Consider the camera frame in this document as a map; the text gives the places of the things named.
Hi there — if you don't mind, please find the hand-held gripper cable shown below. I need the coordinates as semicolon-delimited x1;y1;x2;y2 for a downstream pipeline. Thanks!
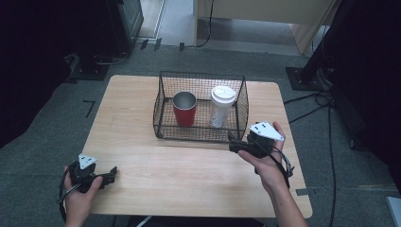
252;137;296;191
57;160;81;222

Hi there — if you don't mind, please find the white flat object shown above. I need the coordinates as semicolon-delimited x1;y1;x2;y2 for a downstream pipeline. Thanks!
385;196;401;227

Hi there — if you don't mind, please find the left hand-held gripper cable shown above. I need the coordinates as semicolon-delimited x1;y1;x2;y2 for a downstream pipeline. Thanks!
57;160;81;222

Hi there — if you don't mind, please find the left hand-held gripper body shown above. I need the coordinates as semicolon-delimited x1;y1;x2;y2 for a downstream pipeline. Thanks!
67;153;98;194

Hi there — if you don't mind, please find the black floor cable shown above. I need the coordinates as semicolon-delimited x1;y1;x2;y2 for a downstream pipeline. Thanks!
283;90;337;227

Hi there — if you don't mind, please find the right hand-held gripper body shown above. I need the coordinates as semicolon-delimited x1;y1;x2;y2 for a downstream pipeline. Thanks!
245;121;286;160

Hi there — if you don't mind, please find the black stand base plate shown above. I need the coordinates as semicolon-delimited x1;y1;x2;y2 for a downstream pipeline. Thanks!
285;65;326;92

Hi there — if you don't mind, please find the person's left hand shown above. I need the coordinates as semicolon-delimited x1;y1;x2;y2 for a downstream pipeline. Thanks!
63;166;104;226

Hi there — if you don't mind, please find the black hanging cable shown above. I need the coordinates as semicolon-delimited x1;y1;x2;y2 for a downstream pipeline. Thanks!
196;0;216;48

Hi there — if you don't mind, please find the black cabinet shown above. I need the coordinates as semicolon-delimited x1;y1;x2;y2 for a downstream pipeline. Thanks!
108;0;145;55

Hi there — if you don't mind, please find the beige wooden desk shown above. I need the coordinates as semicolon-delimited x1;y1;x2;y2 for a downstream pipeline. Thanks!
193;0;340;55

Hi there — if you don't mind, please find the person's dark clothing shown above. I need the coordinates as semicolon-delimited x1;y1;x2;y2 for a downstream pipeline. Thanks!
125;215;266;227

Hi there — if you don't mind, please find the black stand base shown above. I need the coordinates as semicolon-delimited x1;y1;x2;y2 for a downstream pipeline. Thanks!
64;52;111;82

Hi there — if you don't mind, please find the clear cup with white lid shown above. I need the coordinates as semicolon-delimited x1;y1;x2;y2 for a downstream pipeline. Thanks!
208;85;238;130

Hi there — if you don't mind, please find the right hand-held gripper cable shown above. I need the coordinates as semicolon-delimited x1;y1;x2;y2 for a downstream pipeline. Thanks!
252;137;296;191

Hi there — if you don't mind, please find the person's right hand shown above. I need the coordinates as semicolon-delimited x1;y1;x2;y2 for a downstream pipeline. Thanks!
237;121;296;194

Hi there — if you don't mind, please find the black angled floor tape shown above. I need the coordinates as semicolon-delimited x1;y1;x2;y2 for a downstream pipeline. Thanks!
82;99;96;118

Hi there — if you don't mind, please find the black wire mesh basket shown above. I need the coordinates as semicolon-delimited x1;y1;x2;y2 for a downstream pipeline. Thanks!
152;70;250;144

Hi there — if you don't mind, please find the red metal cup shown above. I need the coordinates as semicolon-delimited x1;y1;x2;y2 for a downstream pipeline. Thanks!
171;91;198;128

